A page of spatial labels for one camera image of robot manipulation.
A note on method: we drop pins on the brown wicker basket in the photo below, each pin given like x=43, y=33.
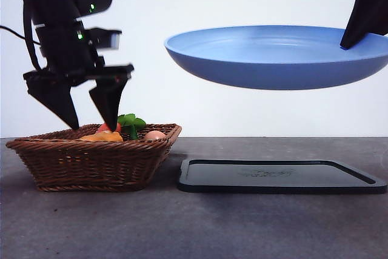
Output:
x=91, y=165

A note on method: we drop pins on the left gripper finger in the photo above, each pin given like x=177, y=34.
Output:
x=109, y=101
x=57, y=101

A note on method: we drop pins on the brown egg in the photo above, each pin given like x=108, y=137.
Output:
x=155, y=135

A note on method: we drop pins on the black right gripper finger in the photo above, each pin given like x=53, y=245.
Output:
x=366, y=7

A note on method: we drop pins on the black rectangular tray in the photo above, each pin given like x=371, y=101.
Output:
x=272, y=177

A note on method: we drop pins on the blue plate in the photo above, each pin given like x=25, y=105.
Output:
x=257, y=68

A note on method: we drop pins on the orange carrot with green leaves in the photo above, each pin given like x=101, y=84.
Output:
x=133, y=122

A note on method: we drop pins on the orange corn cob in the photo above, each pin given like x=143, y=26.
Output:
x=103, y=137

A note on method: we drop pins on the pale grey camera box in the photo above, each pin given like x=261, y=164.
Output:
x=106, y=39

